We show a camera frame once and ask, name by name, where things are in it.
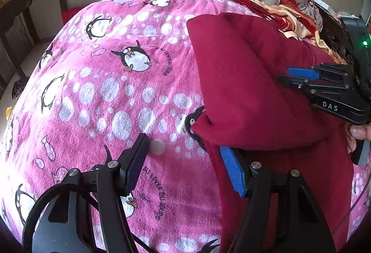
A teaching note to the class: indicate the dark red garment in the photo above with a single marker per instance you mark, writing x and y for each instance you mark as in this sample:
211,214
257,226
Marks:
249,87

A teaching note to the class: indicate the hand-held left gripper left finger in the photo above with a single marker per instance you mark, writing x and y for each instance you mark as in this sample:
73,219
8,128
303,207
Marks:
135,166

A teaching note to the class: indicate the red bag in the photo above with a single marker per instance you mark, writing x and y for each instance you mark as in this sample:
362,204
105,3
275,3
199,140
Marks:
69,13

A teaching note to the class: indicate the pink penguin print blanket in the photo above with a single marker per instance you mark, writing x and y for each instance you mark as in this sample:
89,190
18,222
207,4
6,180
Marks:
110,90

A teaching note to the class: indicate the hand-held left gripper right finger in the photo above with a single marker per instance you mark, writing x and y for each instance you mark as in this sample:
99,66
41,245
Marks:
232,171

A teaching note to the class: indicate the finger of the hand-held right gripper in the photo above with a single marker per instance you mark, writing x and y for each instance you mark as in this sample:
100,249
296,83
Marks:
301,72
292,81

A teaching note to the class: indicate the person's right hand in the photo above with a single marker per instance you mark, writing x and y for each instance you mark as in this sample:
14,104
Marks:
359,133

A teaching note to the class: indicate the yellow and red patterned cloth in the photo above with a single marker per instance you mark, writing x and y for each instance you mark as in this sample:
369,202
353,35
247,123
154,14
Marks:
292,13

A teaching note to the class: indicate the dark carved wooden headboard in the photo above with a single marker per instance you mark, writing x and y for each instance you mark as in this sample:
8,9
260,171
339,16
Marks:
330,29

